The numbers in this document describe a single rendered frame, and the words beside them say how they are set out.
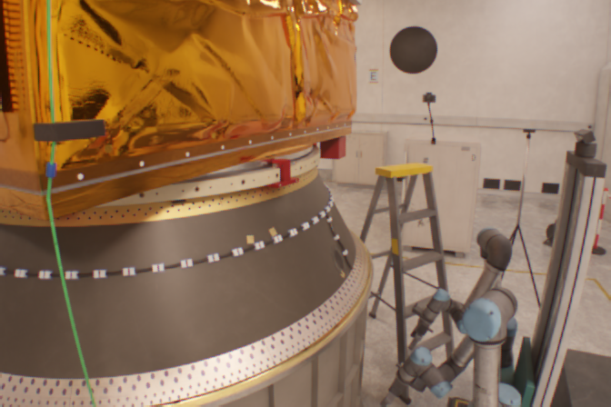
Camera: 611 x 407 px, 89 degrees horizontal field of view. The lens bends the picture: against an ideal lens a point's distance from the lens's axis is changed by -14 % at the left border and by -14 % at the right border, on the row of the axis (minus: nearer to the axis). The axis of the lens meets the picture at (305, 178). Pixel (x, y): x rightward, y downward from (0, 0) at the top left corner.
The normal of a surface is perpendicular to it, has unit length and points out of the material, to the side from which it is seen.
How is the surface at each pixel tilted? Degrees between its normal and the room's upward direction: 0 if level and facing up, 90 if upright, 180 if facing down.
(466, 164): 90
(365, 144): 90
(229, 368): 43
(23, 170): 92
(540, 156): 90
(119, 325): 62
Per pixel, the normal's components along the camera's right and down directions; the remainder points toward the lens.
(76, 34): 0.80, 0.34
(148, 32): 0.92, 0.03
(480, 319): -0.80, -0.01
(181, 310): 0.40, -0.29
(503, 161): -0.36, 0.19
